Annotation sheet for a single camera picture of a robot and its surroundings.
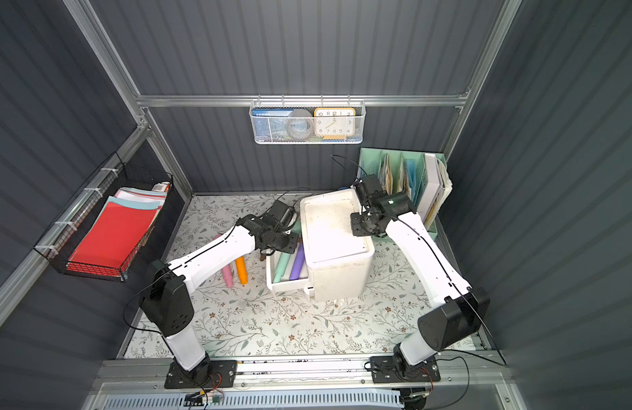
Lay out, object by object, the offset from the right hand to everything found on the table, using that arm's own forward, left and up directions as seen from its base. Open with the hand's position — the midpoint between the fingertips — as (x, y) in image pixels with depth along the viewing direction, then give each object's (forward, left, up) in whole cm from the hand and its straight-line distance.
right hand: (368, 226), depth 78 cm
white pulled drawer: (-14, +25, -11) cm, 31 cm away
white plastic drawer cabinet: (-13, +9, -1) cm, 16 cm away
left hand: (0, +25, -10) cm, 27 cm away
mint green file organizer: (+31, -16, -5) cm, 35 cm away
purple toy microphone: (-5, +22, -14) cm, 27 cm away
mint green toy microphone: (-6, +27, -9) cm, 29 cm away
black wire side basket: (+11, +79, +8) cm, 81 cm away
